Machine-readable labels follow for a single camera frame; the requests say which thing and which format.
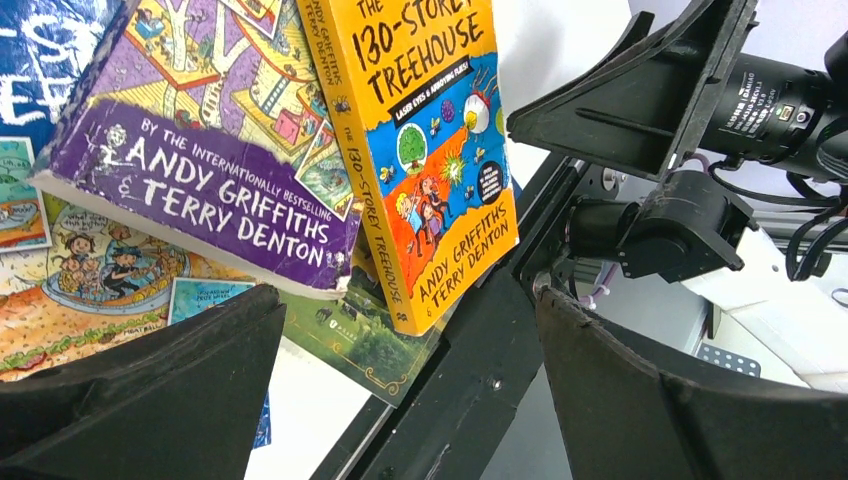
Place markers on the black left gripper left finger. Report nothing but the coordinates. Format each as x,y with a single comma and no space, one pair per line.
183,402

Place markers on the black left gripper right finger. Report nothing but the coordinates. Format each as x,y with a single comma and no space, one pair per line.
630,407

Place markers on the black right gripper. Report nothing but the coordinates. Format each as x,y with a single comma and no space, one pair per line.
639,111

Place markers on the yellow 130-storey treehouse book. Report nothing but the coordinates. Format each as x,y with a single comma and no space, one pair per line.
413,95

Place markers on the purple 52-storey treehouse book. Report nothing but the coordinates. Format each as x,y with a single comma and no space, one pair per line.
203,123

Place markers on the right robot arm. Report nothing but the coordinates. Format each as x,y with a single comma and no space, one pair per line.
789,118

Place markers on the red treehouse book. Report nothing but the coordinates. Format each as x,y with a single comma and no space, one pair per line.
74,283

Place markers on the animal farm book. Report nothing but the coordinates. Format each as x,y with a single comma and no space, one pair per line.
355,334

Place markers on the blue 91-storey treehouse book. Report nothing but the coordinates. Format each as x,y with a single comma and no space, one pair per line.
45,47

